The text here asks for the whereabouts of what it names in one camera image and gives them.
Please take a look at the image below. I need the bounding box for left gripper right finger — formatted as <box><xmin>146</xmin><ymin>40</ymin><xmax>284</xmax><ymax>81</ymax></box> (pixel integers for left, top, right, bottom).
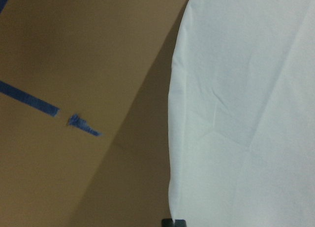
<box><xmin>174</xmin><ymin>220</ymin><xmax>187</xmax><ymax>227</ymax></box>

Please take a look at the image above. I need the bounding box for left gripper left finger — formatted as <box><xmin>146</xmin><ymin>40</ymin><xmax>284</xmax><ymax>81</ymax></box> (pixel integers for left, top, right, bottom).
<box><xmin>161</xmin><ymin>219</ymin><xmax>173</xmax><ymax>227</ymax></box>

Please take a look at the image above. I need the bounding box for light blue t-shirt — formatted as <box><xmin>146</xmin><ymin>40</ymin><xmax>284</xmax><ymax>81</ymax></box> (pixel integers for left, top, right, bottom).
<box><xmin>168</xmin><ymin>0</ymin><xmax>315</xmax><ymax>227</ymax></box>

